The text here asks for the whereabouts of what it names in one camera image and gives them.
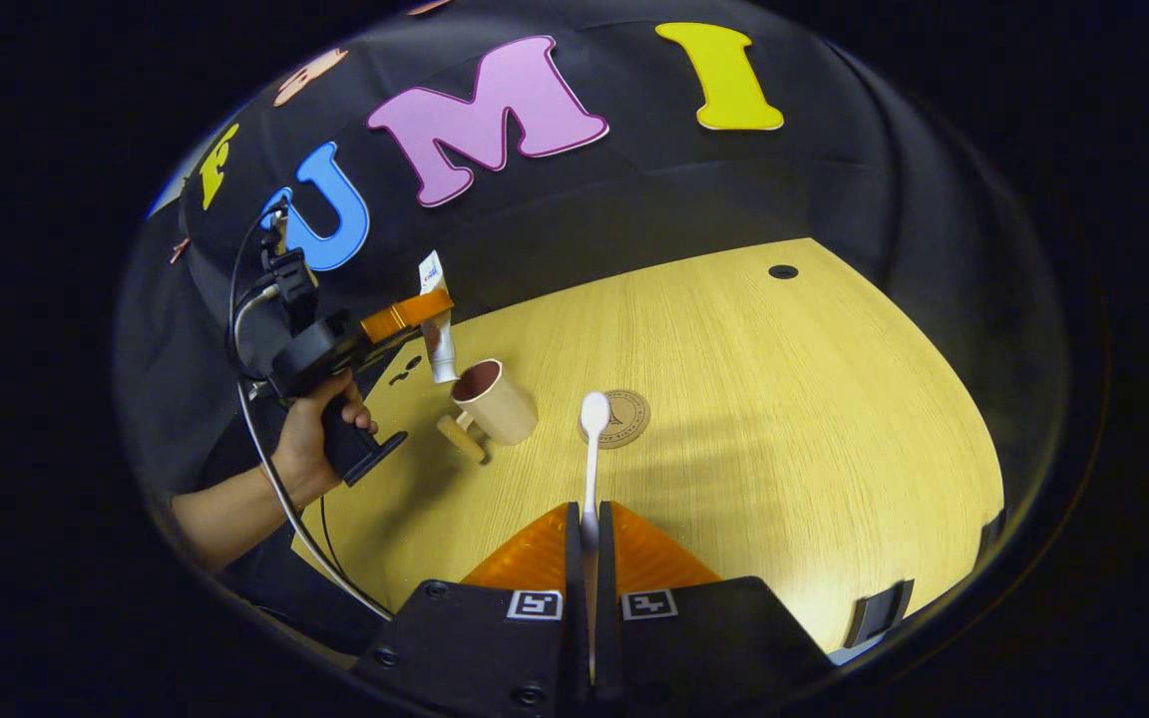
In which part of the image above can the black backdrop cloth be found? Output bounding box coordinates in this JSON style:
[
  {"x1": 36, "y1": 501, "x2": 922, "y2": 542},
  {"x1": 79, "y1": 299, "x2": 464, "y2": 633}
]
[{"x1": 116, "y1": 0, "x2": 1074, "y2": 599}]

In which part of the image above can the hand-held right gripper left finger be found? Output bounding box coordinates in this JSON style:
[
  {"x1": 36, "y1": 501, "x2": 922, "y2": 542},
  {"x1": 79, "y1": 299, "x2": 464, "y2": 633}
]
[{"x1": 350, "y1": 502, "x2": 593, "y2": 718}]

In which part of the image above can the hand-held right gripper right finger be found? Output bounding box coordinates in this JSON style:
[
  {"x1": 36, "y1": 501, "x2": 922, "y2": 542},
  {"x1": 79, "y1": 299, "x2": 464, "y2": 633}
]
[{"x1": 594, "y1": 502, "x2": 835, "y2": 718}]

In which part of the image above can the beige cup with wooden handle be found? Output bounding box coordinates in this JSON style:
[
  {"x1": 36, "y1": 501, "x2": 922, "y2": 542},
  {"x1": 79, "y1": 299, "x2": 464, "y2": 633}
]
[{"x1": 436, "y1": 358, "x2": 540, "y2": 466}]

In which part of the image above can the round cork coaster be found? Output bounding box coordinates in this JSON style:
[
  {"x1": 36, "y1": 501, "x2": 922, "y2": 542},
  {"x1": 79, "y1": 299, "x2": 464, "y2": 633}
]
[{"x1": 579, "y1": 389, "x2": 652, "y2": 451}]

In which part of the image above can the white toothpaste tube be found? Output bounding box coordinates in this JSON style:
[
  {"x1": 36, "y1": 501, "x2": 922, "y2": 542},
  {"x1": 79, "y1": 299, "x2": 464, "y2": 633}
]
[{"x1": 418, "y1": 250, "x2": 460, "y2": 386}]

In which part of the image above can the wooden desktop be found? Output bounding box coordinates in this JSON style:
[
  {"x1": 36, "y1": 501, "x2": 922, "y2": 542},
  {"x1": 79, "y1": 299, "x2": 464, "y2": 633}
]
[{"x1": 293, "y1": 237, "x2": 1006, "y2": 689}]

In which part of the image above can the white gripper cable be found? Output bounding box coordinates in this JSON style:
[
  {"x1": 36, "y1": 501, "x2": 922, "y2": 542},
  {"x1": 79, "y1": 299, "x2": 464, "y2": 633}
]
[{"x1": 227, "y1": 194, "x2": 396, "y2": 621}]

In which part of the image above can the white toothbrush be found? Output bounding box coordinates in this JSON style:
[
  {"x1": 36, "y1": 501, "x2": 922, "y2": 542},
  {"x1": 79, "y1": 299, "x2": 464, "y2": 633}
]
[{"x1": 578, "y1": 391, "x2": 613, "y2": 681}]

